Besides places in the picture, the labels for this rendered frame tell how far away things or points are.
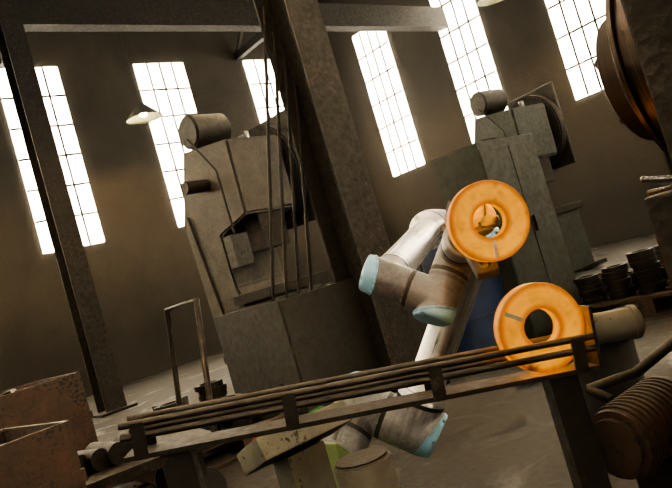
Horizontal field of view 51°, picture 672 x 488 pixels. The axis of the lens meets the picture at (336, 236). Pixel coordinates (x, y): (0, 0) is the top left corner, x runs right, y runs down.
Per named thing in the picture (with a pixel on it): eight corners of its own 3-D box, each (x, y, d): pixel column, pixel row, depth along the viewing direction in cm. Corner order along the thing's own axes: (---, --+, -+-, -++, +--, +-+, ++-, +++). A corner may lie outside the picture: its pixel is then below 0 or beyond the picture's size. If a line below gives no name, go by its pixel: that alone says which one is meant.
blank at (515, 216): (522, 172, 131) (516, 175, 135) (442, 186, 130) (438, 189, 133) (538, 254, 131) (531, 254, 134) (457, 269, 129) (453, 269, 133)
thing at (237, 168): (209, 399, 708) (134, 132, 721) (297, 364, 793) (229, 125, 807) (297, 389, 605) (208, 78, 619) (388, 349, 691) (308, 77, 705)
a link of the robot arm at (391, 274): (424, 197, 219) (362, 253, 158) (462, 210, 216) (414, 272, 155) (414, 231, 223) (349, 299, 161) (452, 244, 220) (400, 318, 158)
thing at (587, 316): (603, 369, 118) (591, 305, 118) (600, 369, 118) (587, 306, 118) (585, 364, 125) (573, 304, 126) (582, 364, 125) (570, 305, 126)
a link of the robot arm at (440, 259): (465, 287, 166) (479, 250, 169) (473, 272, 154) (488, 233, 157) (428, 273, 167) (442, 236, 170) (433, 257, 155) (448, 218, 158)
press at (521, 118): (494, 292, 966) (438, 105, 979) (552, 271, 1023) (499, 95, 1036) (569, 279, 847) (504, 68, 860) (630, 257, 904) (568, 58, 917)
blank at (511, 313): (570, 385, 119) (562, 383, 123) (596, 299, 121) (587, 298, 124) (487, 356, 118) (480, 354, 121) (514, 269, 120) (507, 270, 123)
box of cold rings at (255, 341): (371, 374, 570) (341, 272, 574) (451, 368, 496) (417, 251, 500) (243, 429, 495) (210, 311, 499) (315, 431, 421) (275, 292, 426)
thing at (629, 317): (648, 339, 119) (641, 304, 120) (598, 349, 119) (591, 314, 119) (631, 336, 125) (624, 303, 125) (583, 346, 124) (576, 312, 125)
